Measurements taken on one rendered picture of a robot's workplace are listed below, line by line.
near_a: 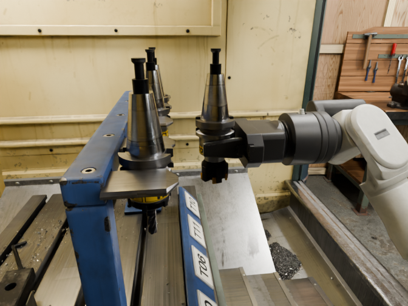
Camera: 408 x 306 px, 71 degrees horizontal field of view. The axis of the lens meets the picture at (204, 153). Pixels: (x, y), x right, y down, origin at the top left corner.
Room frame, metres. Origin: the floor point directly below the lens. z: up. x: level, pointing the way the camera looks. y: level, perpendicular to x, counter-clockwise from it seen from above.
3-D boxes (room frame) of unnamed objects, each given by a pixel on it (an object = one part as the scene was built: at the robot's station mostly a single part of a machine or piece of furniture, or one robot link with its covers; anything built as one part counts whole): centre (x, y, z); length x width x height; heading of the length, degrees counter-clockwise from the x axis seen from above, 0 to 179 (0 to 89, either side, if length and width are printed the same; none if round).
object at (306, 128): (0.45, -0.12, 1.19); 0.13 x 0.12 x 0.10; 7
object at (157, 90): (0.53, 0.10, 1.26); 0.04 x 0.04 x 0.07
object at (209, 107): (0.43, -0.02, 1.26); 0.04 x 0.04 x 0.07
